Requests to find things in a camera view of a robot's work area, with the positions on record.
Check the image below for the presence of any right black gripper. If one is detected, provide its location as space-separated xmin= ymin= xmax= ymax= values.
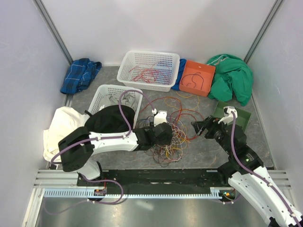
xmin=190 ymin=114 xmax=233 ymax=155

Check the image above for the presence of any brown cable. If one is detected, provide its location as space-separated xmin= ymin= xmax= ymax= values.
xmin=134 ymin=118 xmax=192 ymax=167

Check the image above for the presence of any pink cable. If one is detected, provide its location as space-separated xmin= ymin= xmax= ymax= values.
xmin=132 ymin=61 xmax=171 ymax=83

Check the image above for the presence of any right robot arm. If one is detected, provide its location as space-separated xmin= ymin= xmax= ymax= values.
xmin=191 ymin=115 xmax=303 ymax=227

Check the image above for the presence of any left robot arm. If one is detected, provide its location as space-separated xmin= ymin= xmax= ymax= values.
xmin=58 ymin=122 xmax=173 ymax=186

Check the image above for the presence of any green plastic tray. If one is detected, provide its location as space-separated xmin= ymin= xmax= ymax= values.
xmin=213 ymin=101 xmax=251 ymax=132

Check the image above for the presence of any orange plastic tray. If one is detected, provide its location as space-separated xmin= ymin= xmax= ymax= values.
xmin=179 ymin=60 xmax=215 ymax=97

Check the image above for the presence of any green cloth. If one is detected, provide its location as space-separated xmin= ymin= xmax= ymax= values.
xmin=206 ymin=54 xmax=254 ymax=106

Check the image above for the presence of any large white plastic basket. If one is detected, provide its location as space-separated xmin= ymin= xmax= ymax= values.
xmin=117 ymin=51 xmax=180 ymax=92

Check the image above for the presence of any grey cloth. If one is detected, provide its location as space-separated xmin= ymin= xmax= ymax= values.
xmin=98 ymin=92 xmax=138 ymax=111

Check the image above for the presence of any black hat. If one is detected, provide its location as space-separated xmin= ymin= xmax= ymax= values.
xmin=84 ymin=105 xmax=129 ymax=133

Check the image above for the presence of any small white plastic basket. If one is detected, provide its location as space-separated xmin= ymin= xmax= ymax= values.
xmin=88 ymin=85 xmax=143 ymax=125

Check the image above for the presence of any blue plaid cloth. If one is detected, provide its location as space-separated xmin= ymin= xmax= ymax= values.
xmin=60 ymin=58 xmax=102 ymax=95

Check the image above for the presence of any white cloth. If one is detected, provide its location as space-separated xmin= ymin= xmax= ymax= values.
xmin=43 ymin=106 xmax=86 ymax=162

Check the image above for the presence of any white cable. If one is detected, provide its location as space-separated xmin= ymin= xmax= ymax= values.
xmin=146 ymin=113 xmax=190 ymax=145

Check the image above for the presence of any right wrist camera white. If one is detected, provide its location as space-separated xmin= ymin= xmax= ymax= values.
xmin=218 ymin=106 xmax=238 ymax=124

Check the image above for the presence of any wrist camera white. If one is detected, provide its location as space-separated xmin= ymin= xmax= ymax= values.
xmin=152 ymin=108 xmax=167 ymax=126
xmin=218 ymin=106 xmax=238 ymax=124

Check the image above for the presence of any yellow cable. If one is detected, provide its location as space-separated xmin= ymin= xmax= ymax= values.
xmin=151 ymin=91 xmax=201 ymax=161

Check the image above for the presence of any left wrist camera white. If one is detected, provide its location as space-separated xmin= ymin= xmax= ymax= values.
xmin=152 ymin=108 xmax=167 ymax=126

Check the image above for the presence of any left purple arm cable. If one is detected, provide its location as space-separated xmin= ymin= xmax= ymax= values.
xmin=50 ymin=89 xmax=157 ymax=166

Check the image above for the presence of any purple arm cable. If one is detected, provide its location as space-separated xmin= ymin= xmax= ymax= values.
xmin=50 ymin=89 xmax=157 ymax=166
xmin=230 ymin=111 xmax=303 ymax=227

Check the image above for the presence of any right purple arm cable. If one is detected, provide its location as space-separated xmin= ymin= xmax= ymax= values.
xmin=230 ymin=111 xmax=303 ymax=227

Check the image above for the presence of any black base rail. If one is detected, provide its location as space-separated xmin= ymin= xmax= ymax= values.
xmin=77 ymin=168 xmax=237 ymax=195

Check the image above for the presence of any right corner aluminium post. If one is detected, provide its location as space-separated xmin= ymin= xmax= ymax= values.
xmin=244 ymin=0 xmax=284 ymax=64

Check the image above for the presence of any corner aluminium post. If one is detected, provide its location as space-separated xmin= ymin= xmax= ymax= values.
xmin=33 ymin=0 xmax=73 ymax=65
xmin=244 ymin=0 xmax=284 ymax=64

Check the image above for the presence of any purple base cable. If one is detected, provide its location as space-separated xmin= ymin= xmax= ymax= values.
xmin=43 ymin=178 xmax=125 ymax=215

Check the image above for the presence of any grey slotted cable duct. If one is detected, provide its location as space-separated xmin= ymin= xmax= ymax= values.
xmin=44 ymin=188 xmax=230 ymax=199

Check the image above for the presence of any left corner aluminium post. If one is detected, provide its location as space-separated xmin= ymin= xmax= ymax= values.
xmin=33 ymin=0 xmax=73 ymax=65

